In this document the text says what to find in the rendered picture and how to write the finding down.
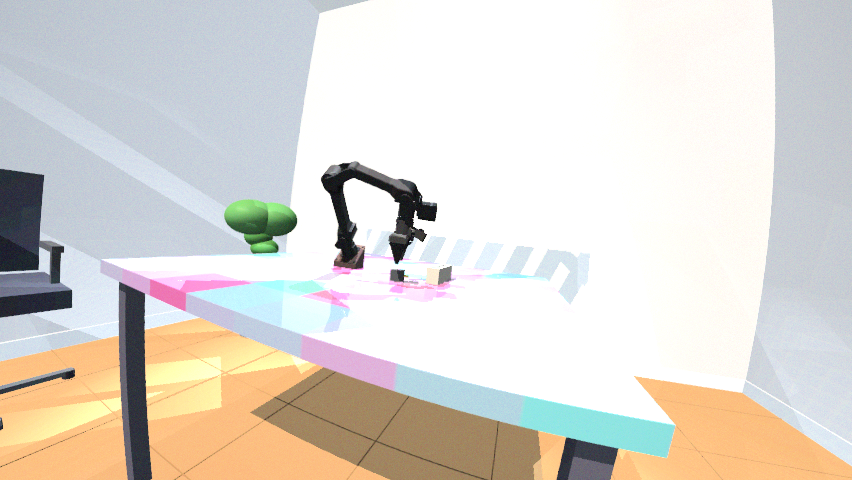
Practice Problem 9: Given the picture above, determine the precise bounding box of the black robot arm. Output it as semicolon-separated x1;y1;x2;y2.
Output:
321;161;438;259

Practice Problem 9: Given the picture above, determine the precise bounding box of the black two-prong plug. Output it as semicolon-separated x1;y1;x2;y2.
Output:
389;268;409;283

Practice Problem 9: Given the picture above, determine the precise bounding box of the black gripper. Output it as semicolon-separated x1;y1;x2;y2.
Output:
388;216;414;265

